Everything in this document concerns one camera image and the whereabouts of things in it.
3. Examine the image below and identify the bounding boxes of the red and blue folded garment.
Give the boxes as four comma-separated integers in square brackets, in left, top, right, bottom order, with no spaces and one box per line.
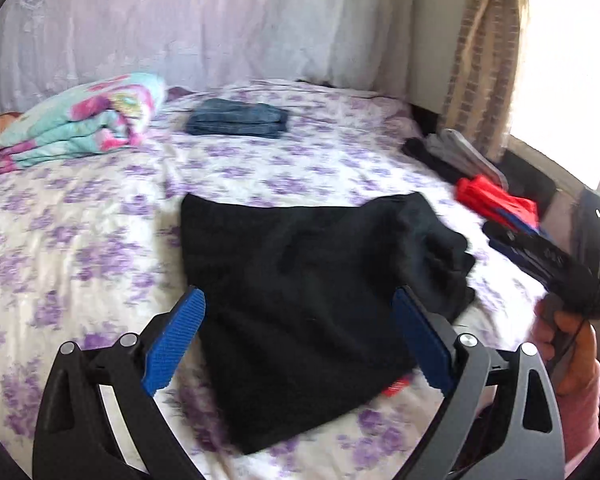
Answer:
[454,175,541,236]

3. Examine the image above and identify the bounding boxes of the bright window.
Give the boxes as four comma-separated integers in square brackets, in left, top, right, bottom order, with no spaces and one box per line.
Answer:
[505,0,600,196]

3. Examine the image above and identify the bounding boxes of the black folded garment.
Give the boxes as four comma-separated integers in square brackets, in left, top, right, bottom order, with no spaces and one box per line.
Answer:
[401,137,461,183]

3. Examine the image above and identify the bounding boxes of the grey folded garment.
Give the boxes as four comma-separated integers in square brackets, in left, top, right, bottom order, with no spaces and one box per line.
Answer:
[425,128,510,191]

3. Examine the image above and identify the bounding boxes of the person's right hand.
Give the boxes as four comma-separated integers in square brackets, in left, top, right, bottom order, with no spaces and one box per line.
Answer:
[530,309,600,396]

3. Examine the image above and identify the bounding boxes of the brown patterned curtain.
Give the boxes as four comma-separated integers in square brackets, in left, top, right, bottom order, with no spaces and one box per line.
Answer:
[437,0,531,163]

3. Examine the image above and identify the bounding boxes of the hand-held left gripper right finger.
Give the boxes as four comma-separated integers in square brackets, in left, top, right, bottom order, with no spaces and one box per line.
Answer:
[391,284,566,480]

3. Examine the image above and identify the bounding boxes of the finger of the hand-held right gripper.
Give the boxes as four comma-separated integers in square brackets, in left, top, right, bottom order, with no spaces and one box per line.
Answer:
[481,220,531,273]

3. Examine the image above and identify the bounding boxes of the person's right forearm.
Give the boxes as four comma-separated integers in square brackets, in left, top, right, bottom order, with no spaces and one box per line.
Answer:
[562,360,600,466]

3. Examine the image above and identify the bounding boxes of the folded blue jeans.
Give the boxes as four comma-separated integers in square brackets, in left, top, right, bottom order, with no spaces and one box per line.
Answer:
[186,98,289,141]

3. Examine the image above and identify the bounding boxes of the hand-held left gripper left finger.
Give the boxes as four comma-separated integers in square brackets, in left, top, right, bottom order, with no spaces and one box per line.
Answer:
[31,286,206,480]

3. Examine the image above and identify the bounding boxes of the teal pink floral folded blanket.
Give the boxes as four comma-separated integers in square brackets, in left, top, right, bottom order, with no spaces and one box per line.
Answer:
[0,72,167,173]

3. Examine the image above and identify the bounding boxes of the black pants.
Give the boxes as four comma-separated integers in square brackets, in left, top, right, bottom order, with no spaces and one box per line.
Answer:
[180,191,477,456]

